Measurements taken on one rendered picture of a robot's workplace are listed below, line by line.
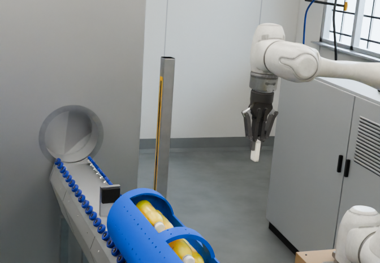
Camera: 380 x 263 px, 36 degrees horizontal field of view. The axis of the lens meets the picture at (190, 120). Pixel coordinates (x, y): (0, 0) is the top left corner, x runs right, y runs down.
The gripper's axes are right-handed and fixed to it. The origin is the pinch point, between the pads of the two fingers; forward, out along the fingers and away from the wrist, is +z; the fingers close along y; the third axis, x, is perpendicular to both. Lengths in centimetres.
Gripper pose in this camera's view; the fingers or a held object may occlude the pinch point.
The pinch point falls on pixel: (255, 150)
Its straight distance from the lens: 196.6
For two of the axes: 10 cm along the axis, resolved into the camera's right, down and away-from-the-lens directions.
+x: -4.1, -2.6, 8.7
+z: -0.9, 9.6, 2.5
